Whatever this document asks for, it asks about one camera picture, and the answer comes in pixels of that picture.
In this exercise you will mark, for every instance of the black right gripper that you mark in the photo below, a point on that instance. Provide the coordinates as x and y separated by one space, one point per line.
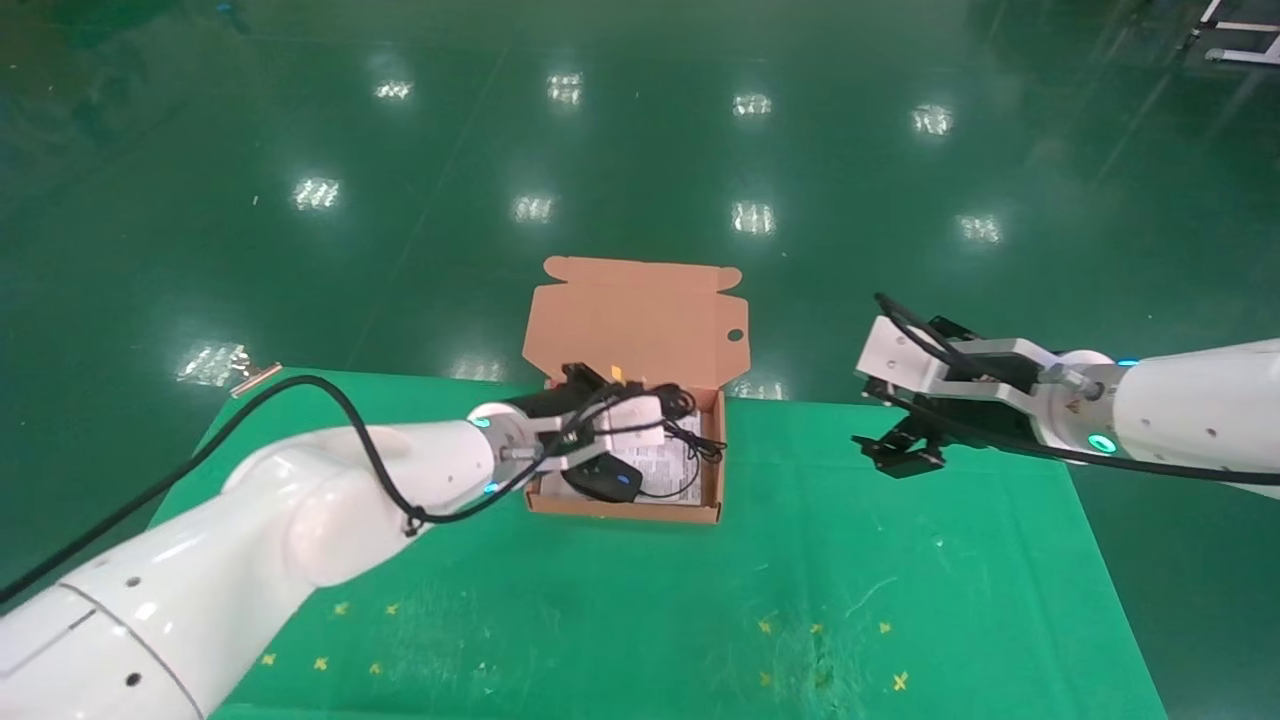
985 420

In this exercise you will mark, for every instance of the grey metal frame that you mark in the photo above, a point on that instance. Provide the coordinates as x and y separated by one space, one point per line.
1235 55

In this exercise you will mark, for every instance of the white printed instruction sheet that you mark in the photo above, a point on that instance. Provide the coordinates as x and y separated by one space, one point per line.
665 470

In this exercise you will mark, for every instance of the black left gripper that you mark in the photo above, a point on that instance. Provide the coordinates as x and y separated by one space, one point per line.
545 402

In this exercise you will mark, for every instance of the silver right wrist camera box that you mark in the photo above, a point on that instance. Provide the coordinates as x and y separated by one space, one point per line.
900 355

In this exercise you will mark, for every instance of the open brown cardboard box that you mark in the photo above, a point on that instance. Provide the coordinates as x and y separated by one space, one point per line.
635 320

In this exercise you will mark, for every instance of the green table mat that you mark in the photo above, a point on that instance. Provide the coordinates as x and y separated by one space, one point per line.
700 600

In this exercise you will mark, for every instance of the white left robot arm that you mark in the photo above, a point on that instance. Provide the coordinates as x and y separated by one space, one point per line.
250 540

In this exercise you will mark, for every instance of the metal binder clip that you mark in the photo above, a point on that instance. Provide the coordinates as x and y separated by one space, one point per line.
255 378

